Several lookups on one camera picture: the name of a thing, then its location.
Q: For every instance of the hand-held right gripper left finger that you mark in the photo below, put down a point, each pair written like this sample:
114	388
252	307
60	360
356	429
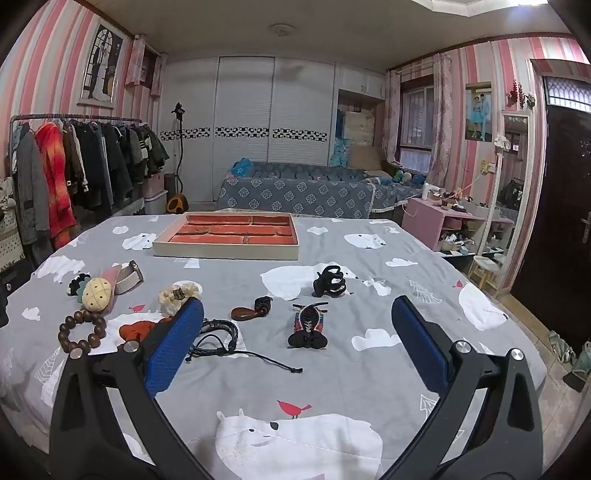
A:
178	344

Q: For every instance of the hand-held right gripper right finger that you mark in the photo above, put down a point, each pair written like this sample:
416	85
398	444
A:
418	341

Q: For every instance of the orange plush toy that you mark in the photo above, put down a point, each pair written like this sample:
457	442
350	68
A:
134	332

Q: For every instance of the pineapple plush charm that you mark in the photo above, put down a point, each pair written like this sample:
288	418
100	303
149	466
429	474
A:
97	295

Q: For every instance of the beige tray with red lining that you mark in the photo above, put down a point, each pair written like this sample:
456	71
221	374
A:
221	251

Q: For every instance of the cream scrunchie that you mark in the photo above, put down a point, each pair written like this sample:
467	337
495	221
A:
168	297

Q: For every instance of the grey polar bear bedsheet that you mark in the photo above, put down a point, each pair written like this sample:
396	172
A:
369	369

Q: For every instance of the white stool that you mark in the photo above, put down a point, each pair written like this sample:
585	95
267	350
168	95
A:
485	264

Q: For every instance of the black hair claw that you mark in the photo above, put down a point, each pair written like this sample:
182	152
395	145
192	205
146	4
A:
330	286

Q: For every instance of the black scrunchie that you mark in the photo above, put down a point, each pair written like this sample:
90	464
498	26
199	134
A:
74	284

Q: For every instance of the pink cabinet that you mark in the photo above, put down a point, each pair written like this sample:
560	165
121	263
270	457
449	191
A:
425	221

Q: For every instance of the black garment steamer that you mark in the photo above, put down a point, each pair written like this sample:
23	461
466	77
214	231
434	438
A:
175	203

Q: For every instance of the white plastic storage box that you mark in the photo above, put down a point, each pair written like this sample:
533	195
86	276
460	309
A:
154	203

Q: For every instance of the green slipper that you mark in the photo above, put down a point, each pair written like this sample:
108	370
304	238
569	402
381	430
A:
581	364
561	346

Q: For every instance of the pile of plush toys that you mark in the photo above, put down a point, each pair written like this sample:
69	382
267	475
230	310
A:
408	177

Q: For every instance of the white standing mirror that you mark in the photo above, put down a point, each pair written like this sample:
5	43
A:
512	184

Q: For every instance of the sofa with blue patterned cover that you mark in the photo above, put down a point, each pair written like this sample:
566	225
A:
286	194

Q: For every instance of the blue plastic bag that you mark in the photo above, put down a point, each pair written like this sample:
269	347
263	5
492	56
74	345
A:
242	168

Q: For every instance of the dark wooden door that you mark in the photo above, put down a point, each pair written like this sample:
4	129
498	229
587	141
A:
563	207

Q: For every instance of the row of hanging clothes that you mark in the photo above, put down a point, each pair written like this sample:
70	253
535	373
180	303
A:
92	161

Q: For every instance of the patterned knit cloth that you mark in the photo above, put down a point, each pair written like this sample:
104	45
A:
9	230

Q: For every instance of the blue patterned bag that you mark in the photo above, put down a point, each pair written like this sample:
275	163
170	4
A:
339	152

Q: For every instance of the barred window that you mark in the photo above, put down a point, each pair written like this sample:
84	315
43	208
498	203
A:
415	120

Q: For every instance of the pink floral curtain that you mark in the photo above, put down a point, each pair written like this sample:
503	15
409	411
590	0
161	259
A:
442	115
391	115

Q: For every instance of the metal clothes rack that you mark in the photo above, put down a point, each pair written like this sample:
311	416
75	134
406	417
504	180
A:
92	116

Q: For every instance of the white sliding door wardrobe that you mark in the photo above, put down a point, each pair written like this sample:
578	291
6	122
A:
244	92

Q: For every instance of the white overhead cabinet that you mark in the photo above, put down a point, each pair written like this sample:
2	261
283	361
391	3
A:
362	81

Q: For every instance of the red flower decoration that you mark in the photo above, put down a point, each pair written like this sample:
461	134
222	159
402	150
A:
519	94

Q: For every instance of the short pink curtain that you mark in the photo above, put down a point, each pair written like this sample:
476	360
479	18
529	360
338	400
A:
135	60

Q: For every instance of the round ceiling light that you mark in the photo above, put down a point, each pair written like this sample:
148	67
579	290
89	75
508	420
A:
281	29

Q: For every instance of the unframed couple wall poster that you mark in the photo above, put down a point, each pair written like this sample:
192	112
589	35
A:
479	110

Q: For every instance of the framed wall poster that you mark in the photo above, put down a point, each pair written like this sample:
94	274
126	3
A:
99	69

